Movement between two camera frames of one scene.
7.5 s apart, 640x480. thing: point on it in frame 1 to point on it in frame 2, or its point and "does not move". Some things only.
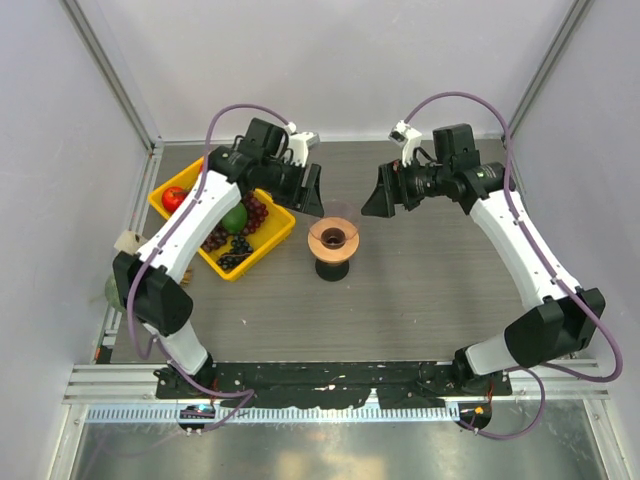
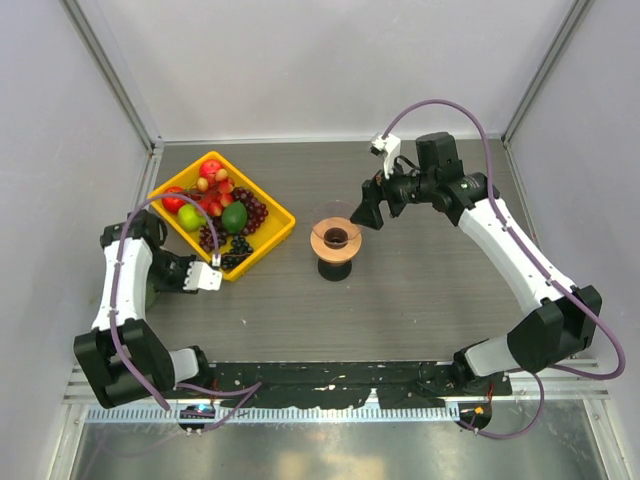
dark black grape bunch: [238, 253] does not move
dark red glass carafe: [332, 272] does not move
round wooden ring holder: [333, 255] does not move
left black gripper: [311, 201] to [178, 286]
